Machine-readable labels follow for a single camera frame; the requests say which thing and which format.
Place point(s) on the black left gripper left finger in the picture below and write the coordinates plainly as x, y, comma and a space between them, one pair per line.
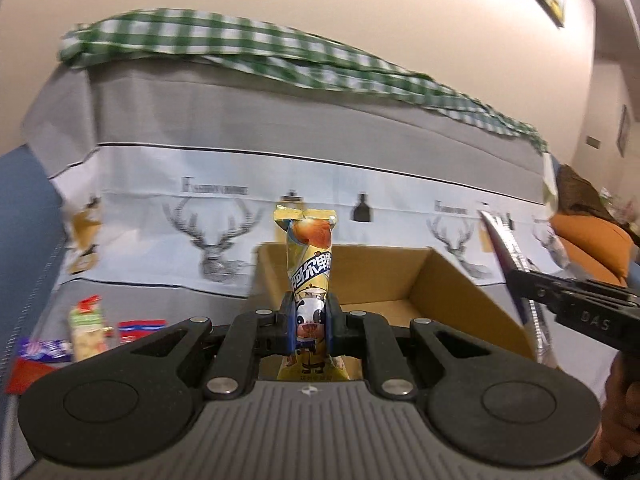
252, 336

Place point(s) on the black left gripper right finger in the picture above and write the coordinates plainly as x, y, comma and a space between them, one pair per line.
369, 338

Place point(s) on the silver foil snack pack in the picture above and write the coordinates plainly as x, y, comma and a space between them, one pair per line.
515, 266

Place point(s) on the yellow cow candy pack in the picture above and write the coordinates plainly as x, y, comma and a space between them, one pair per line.
309, 260

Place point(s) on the red white snack pouch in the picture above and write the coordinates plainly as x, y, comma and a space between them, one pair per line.
133, 330

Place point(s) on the green label peanut snack bag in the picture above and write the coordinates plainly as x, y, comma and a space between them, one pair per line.
88, 331

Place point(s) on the right hand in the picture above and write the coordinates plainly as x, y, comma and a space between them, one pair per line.
618, 436

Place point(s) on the orange cushion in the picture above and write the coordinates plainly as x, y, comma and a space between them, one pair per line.
602, 248

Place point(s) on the brown cardboard box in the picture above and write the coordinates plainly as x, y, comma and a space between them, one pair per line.
399, 283

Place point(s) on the brown blanket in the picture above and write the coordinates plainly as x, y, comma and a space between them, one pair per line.
578, 197

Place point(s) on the grey deer print sofa cover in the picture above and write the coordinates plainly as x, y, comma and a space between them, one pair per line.
169, 174

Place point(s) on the purple cow candy pack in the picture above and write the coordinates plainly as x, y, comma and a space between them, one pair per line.
45, 351

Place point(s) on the red flat snack packet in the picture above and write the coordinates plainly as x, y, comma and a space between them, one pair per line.
24, 374

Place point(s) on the blue sofa armrest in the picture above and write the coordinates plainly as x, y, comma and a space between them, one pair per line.
32, 245

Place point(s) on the green checkered cloth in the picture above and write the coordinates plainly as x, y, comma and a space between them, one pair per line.
280, 53

